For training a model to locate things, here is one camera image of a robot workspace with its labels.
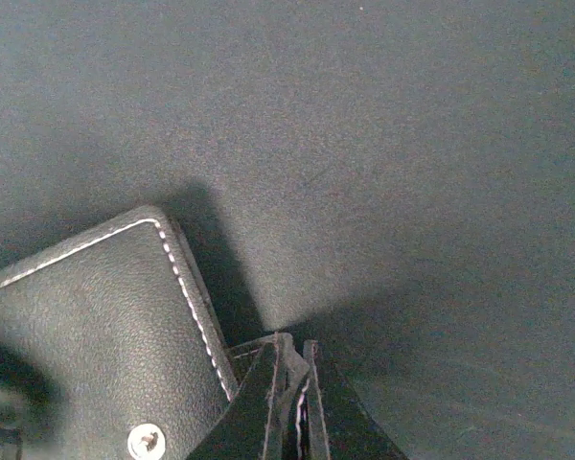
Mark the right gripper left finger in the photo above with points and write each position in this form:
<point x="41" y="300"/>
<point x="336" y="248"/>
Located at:
<point x="257" y="423"/>

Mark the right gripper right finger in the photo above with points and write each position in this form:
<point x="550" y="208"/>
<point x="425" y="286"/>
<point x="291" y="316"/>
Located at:
<point x="331" y="421"/>

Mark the black leather card holder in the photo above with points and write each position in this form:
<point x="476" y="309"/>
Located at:
<point x="110" y="347"/>

